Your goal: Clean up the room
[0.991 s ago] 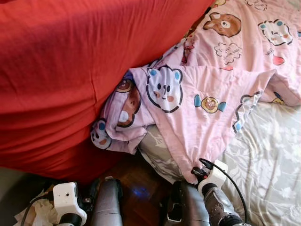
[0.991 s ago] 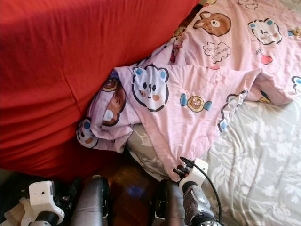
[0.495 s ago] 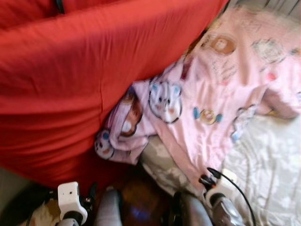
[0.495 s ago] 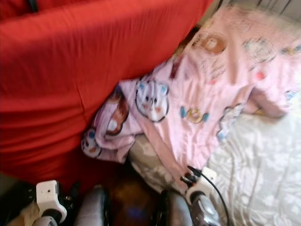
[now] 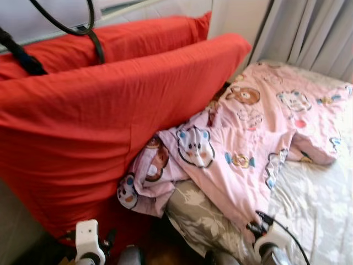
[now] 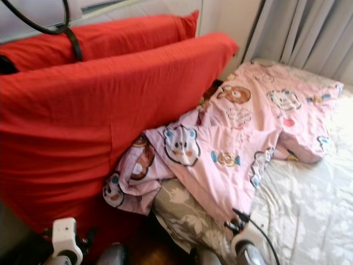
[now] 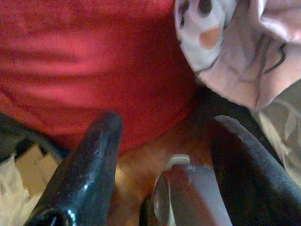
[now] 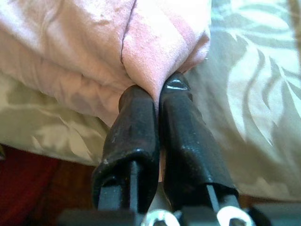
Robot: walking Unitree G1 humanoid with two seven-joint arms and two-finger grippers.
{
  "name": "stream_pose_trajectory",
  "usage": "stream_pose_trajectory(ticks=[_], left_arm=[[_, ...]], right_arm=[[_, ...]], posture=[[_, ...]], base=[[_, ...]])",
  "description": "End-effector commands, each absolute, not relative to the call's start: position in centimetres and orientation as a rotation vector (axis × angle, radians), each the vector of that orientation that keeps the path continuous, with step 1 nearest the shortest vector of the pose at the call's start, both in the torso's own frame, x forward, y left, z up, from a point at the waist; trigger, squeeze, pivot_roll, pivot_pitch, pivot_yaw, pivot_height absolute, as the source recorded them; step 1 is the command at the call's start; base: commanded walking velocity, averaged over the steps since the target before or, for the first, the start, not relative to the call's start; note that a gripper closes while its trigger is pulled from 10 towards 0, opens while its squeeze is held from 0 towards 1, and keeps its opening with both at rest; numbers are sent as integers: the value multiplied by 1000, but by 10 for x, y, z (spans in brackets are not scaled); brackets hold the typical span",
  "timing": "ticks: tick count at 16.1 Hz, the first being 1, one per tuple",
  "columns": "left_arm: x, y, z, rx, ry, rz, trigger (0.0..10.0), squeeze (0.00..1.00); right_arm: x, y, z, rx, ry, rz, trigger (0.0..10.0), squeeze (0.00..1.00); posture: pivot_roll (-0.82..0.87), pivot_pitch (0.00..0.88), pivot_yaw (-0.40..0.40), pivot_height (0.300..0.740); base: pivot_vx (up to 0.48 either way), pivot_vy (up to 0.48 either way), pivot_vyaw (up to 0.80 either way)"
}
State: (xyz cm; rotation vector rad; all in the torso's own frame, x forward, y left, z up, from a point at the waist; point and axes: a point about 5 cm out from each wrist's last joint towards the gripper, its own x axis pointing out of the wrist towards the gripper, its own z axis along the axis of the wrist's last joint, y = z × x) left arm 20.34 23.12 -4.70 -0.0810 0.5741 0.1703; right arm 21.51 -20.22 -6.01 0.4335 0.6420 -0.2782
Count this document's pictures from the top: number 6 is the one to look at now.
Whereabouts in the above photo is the pink cartoon blanket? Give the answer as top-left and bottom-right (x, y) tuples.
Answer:
(103, 61), (344, 241)

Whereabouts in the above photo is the silver robot left leg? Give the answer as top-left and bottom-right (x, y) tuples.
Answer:
(97, 243), (127, 265)

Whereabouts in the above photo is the red fabric cushion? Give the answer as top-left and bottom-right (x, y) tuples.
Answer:
(0, 32), (239, 243)
(0, 10), (199, 72)

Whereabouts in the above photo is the grey curtain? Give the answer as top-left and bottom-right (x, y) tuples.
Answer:
(243, 0), (353, 89)

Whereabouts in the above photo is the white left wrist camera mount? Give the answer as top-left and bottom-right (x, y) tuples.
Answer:
(52, 217), (83, 263)

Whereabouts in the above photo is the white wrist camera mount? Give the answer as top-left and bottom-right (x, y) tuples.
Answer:
(232, 224), (268, 255)
(52, 217), (83, 263)

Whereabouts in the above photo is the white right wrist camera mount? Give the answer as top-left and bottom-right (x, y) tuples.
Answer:
(232, 224), (268, 255)

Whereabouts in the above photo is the black hanging cable loop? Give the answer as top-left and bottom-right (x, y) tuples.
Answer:
(0, 0), (83, 61)

